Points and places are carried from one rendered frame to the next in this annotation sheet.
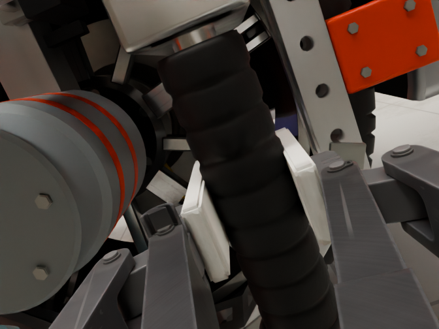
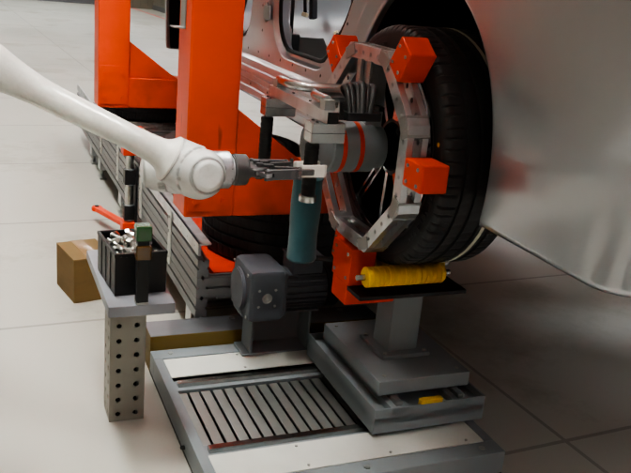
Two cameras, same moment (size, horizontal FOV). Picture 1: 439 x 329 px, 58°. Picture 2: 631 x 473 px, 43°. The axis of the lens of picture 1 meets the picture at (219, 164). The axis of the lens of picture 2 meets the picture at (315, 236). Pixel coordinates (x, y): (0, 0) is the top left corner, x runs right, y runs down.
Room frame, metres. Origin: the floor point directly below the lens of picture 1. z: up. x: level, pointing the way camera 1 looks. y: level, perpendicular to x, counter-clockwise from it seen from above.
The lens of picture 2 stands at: (-0.79, -1.69, 1.29)
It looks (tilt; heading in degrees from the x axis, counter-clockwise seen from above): 18 degrees down; 60
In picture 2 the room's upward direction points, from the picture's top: 5 degrees clockwise
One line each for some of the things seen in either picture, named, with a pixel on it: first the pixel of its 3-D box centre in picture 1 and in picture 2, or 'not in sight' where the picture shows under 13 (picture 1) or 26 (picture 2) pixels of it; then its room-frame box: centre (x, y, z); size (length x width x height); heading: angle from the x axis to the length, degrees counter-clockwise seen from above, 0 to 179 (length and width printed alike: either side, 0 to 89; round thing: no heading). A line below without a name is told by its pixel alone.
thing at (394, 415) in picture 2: not in sight; (390, 373); (0.58, 0.11, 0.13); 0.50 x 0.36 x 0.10; 83
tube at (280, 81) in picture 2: not in sight; (317, 73); (0.30, 0.24, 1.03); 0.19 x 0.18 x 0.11; 173
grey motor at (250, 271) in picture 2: not in sight; (296, 302); (0.41, 0.44, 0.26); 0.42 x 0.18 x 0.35; 173
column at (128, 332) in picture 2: not in sight; (124, 347); (-0.18, 0.38, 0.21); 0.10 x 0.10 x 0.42; 83
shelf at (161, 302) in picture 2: not in sight; (128, 279); (-0.18, 0.35, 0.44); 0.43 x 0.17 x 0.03; 83
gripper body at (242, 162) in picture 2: not in sight; (249, 169); (0.01, 0.01, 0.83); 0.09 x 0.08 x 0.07; 173
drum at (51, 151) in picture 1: (49, 177); (343, 145); (0.34, 0.14, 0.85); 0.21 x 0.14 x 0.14; 173
